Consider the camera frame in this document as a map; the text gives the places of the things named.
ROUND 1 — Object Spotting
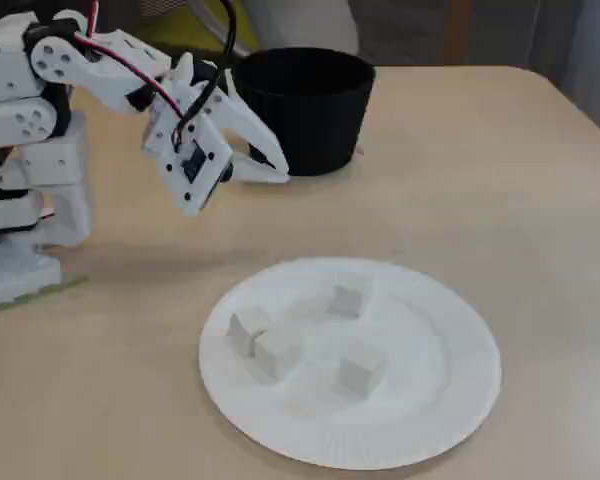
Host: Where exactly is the wooden partition frame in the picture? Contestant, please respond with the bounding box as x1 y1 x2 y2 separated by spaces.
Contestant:
442 0 474 66

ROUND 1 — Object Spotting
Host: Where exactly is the white paper plate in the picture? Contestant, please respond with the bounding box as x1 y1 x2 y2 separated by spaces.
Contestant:
198 256 503 471

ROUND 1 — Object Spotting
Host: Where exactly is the thin green base board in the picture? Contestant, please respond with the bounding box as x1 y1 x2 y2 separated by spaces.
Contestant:
0 274 90 322

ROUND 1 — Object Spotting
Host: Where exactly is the thick black camera cable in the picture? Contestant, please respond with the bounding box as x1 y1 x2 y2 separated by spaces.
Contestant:
172 0 239 146

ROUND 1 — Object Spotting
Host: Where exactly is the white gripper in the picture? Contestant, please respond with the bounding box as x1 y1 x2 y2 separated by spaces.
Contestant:
157 52 292 186

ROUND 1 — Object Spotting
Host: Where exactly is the white cube block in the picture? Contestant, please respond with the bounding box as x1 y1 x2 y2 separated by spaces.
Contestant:
325 273 375 320
332 341 388 401
253 324 305 387
226 306 275 359

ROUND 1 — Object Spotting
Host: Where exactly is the red white black servo wire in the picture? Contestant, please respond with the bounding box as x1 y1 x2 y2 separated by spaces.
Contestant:
72 29 186 121
84 0 104 39

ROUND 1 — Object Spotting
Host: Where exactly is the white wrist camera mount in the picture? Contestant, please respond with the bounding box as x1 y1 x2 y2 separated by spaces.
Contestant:
141 107 235 218

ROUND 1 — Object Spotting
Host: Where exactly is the black ribbed pot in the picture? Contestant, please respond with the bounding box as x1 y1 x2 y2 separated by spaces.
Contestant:
229 47 377 177

